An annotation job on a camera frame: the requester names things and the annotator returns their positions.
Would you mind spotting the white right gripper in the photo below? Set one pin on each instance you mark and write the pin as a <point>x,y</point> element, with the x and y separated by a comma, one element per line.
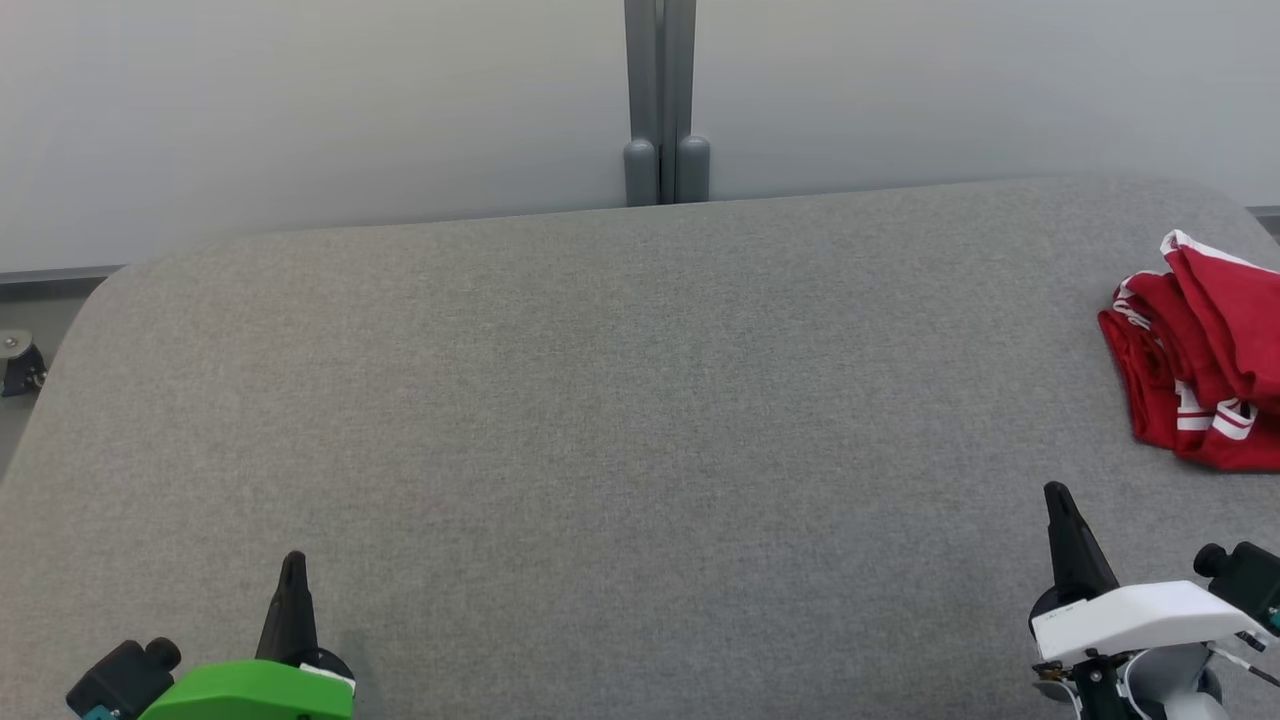
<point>1140,615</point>

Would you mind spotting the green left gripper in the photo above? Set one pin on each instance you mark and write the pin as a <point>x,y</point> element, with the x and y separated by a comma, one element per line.
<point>250,695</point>

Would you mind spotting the red Bulls basketball jersey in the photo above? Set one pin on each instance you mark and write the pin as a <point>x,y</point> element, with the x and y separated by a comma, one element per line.
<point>1150,395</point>

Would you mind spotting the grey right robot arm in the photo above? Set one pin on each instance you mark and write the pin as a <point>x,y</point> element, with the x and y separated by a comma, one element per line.
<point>1170,685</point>

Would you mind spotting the black caster wheel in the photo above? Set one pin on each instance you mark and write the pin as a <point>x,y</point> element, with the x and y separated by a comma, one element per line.
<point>20,370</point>

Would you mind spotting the grey fabric sofa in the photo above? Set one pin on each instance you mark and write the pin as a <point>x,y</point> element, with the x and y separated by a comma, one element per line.
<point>650,450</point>

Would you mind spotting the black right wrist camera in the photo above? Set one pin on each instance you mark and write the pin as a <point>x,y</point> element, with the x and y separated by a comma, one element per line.
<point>1250,580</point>

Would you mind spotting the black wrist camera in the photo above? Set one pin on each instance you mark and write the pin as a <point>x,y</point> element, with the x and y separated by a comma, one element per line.
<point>1250,580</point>
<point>115,680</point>

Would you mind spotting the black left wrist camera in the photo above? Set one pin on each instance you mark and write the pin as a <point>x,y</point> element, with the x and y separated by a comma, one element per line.
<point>115,680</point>

